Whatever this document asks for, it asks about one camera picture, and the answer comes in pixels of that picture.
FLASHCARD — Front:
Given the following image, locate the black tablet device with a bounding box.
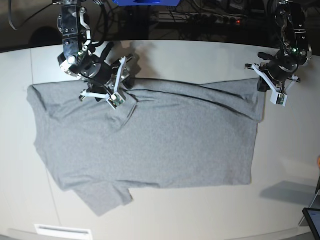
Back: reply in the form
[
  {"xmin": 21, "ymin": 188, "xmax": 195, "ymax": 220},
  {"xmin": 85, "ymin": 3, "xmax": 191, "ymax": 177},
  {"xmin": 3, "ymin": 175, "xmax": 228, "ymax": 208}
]
[{"xmin": 302, "ymin": 208, "xmax": 320, "ymax": 240}]

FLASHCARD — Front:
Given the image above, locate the white table label strip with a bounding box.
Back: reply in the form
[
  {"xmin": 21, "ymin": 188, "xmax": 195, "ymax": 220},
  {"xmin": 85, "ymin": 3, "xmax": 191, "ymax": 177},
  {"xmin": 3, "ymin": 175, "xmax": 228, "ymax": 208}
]
[{"xmin": 34, "ymin": 224, "xmax": 93, "ymax": 240}]

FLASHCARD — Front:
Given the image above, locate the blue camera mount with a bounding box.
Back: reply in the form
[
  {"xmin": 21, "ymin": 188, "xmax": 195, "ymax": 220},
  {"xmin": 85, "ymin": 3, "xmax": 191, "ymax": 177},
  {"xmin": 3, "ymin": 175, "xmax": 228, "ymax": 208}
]
[{"xmin": 112, "ymin": 0, "xmax": 180, "ymax": 7}]

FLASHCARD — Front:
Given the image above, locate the black power strip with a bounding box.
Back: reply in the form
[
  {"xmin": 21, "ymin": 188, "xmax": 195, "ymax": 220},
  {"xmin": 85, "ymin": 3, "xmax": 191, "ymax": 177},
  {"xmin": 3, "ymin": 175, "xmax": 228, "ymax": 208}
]
[{"xmin": 191, "ymin": 13, "xmax": 244, "ymax": 26}]

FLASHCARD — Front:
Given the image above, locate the grey T-shirt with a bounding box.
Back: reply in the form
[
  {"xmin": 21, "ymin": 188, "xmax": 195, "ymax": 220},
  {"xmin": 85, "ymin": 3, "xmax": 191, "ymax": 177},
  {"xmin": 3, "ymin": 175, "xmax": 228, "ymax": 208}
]
[{"xmin": 27, "ymin": 79, "xmax": 265, "ymax": 216}]

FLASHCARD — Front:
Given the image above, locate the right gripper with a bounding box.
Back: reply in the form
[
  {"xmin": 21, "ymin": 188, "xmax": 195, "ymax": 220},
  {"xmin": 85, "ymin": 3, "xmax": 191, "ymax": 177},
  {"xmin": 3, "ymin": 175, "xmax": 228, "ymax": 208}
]
[{"xmin": 74, "ymin": 53, "xmax": 140, "ymax": 89}]

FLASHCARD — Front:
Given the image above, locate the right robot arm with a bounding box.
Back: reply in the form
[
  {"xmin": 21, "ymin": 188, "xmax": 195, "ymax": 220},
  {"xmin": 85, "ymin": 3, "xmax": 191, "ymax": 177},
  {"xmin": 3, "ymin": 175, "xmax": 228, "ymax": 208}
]
[{"xmin": 52, "ymin": 0, "xmax": 131, "ymax": 90}]

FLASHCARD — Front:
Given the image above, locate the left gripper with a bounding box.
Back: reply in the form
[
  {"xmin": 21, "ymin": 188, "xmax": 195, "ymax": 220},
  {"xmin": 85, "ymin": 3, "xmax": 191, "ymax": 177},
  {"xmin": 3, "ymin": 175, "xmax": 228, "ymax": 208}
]
[{"xmin": 257, "ymin": 58, "xmax": 299, "ymax": 93}]

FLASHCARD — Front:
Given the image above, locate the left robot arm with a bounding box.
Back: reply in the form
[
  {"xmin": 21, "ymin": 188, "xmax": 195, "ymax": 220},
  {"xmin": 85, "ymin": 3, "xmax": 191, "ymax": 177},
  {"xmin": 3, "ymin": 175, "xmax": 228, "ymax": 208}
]
[{"xmin": 258, "ymin": 0, "xmax": 312, "ymax": 94}]

